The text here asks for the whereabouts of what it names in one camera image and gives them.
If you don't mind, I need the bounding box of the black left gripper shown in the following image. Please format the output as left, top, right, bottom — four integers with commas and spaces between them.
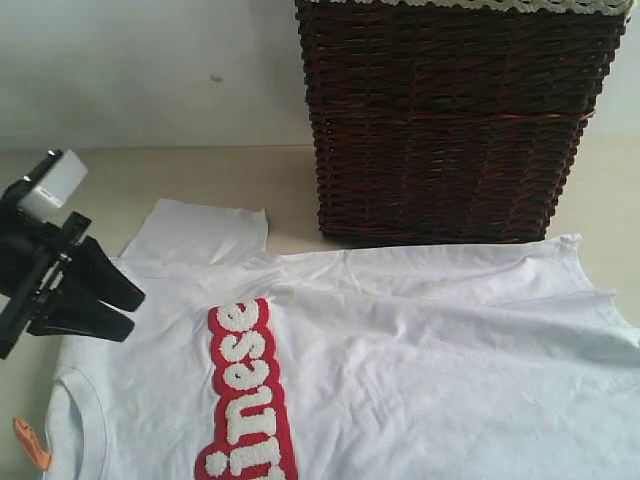
1, 176, 146, 359

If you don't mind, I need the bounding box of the dark brown wicker basket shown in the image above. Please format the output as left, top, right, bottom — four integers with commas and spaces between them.
296, 1, 630, 246

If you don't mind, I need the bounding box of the white t-shirt red lettering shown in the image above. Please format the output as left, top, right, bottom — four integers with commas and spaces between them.
46, 199, 639, 479

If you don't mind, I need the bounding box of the small orange tag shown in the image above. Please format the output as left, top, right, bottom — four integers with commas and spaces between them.
12, 417, 52, 472

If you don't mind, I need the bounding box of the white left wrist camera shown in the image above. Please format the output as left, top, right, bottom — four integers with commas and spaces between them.
17, 150, 88, 222

